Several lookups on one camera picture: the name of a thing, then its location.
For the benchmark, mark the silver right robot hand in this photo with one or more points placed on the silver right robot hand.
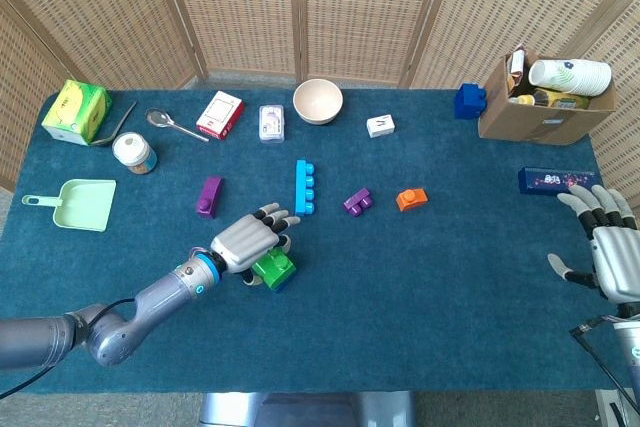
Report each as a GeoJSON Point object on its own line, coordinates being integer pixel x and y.
{"type": "Point", "coordinates": [617, 257]}

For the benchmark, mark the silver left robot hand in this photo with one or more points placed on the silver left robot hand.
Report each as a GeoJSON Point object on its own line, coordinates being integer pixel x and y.
{"type": "Point", "coordinates": [245, 242]}

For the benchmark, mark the green two-stud rounded block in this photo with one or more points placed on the green two-stud rounded block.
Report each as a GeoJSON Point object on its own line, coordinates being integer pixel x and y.
{"type": "Point", "coordinates": [275, 274]}

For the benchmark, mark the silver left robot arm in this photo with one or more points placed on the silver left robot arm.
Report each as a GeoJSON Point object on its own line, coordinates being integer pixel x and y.
{"type": "Point", "coordinates": [150, 297]}

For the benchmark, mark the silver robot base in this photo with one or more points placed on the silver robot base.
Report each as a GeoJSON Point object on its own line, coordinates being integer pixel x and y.
{"type": "Point", "coordinates": [300, 409]}

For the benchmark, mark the stack of paper cups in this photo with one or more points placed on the stack of paper cups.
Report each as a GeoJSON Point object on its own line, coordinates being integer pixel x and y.
{"type": "Point", "coordinates": [570, 77]}

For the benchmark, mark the purple sloped one-stud block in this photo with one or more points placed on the purple sloped one-stud block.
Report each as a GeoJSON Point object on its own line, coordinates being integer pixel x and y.
{"type": "Point", "coordinates": [210, 194]}

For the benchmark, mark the light blue long block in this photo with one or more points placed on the light blue long block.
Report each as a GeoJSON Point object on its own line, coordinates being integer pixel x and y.
{"type": "Point", "coordinates": [301, 187]}

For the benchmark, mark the long dark blue box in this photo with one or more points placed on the long dark blue box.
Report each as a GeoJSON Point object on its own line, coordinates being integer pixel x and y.
{"type": "Point", "coordinates": [540, 181]}

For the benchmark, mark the small purple two-stud block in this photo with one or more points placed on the small purple two-stud block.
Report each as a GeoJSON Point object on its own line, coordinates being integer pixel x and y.
{"type": "Point", "coordinates": [356, 202]}

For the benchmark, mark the clear plastic card case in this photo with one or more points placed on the clear plastic card case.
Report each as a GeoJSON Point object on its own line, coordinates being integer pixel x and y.
{"type": "Point", "coordinates": [271, 123]}

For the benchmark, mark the red and white box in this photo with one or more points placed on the red and white box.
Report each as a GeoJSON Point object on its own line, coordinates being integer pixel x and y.
{"type": "Point", "coordinates": [217, 114]}

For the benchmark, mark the white-lidded snack jar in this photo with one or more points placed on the white-lidded snack jar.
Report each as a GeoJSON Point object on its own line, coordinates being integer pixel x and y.
{"type": "Point", "coordinates": [131, 149]}

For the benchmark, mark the metal spoon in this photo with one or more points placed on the metal spoon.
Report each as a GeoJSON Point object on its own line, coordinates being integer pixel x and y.
{"type": "Point", "coordinates": [159, 118]}

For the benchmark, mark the beige bowl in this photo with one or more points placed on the beige bowl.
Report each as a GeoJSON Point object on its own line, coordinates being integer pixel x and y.
{"type": "Point", "coordinates": [317, 102]}

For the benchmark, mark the cardboard box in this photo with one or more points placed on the cardboard box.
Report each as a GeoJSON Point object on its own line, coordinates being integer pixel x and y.
{"type": "Point", "coordinates": [525, 122]}

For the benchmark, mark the light green dustpan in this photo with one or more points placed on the light green dustpan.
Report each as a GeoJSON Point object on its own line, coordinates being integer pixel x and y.
{"type": "Point", "coordinates": [82, 204]}

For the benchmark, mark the yellow green drink bottle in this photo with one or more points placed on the yellow green drink bottle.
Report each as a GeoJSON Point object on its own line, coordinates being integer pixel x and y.
{"type": "Point", "coordinates": [555, 98]}

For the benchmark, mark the orange sloped one-stud block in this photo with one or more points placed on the orange sloped one-stud block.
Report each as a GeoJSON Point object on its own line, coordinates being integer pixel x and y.
{"type": "Point", "coordinates": [412, 200]}

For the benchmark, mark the teal blue table cloth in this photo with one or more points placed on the teal blue table cloth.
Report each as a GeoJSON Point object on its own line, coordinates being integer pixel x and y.
{"type": "Point", "coordinates": [400, 322]}

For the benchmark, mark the small white box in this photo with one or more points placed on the small white box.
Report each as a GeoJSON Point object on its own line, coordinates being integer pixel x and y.
{"type": "Point", "coordinates": [380, 126]}

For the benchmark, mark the green yellow tissue box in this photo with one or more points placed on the green yellow tissue box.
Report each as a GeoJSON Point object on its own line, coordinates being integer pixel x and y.
{"type": "Point", "coordinates": [75, 109]}

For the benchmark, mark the snack packets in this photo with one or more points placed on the snack packets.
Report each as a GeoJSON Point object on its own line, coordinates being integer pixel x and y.
{"type": "Point", "coordinates": [515, 64]}

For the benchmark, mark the woven bamboo folding screen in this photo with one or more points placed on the woven bamboo folding screen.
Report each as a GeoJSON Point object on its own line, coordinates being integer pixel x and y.
{"type": "Point", "coordinates": [240, 7]}

